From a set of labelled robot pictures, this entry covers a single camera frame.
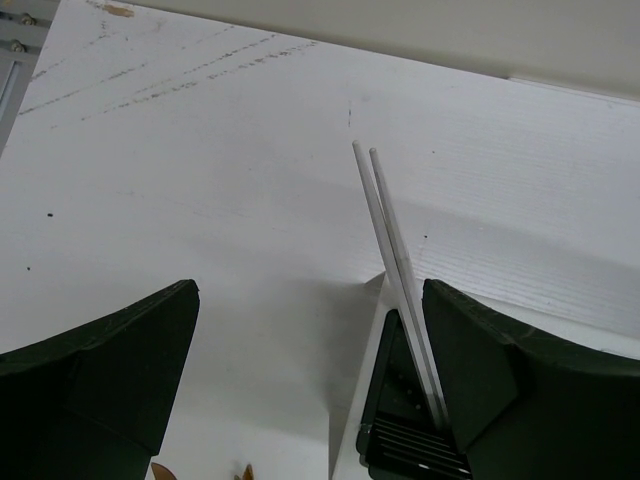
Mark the white utensil caddy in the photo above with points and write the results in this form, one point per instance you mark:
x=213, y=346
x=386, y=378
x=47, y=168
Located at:
x=345, y=421

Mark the copper knife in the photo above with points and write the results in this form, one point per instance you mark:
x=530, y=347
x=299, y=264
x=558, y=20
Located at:
x=160, y=472

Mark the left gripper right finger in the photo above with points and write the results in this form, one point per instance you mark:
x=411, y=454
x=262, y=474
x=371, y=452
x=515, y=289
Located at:
x=526, y=404

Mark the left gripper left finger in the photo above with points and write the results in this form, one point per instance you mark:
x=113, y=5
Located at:
x=94, y=402

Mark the white chopstick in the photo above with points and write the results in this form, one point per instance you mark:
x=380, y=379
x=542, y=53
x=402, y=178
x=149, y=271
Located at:
x=404, y=283
x=367, y=178

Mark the aluminium rail frame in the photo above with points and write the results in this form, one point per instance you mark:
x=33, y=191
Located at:
x=25, y=25

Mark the gold knife green handle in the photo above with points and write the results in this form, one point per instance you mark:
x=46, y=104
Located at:
x=247, y=474

